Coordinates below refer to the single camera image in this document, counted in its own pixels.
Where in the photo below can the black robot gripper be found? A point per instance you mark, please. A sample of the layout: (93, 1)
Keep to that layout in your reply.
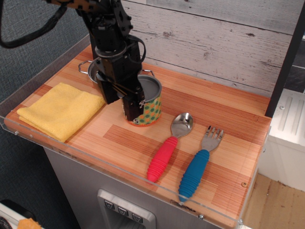
(118, 78)

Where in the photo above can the peas and carrots toy can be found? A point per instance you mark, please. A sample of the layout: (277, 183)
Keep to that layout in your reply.
(152, 109)

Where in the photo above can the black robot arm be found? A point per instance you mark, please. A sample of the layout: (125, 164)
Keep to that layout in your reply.
(111, 25)

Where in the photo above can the stainless steel toy pot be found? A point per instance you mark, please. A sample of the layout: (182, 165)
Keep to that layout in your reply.
(89, 69)

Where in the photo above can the folded yellow cloth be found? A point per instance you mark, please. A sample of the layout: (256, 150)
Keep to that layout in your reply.
(62, 111)

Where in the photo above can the clear acrylic table guard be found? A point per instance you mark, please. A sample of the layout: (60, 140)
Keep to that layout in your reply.
(109, 144)

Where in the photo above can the grey toy fridge cabinet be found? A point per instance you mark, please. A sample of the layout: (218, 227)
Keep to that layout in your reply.
(81, 184)

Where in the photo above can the silver dispenser button panel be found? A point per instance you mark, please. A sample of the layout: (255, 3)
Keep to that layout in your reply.
(122, 214)

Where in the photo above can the orange object bottom corner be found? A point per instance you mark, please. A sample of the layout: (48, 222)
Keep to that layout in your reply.
(28, 224)

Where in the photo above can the black white object bottom left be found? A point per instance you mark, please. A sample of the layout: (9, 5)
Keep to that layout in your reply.
(14, 212)

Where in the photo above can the white toy sink unit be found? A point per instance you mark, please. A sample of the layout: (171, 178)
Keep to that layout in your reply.
(283, 155)

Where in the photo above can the red handled metal spoon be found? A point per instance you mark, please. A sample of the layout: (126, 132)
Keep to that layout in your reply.
(181, 126)

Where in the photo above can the blue handled metal fork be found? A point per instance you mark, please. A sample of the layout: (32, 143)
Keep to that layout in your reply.
(195, 170)

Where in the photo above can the black vertical post right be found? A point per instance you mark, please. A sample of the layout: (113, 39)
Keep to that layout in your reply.
(287, 63)

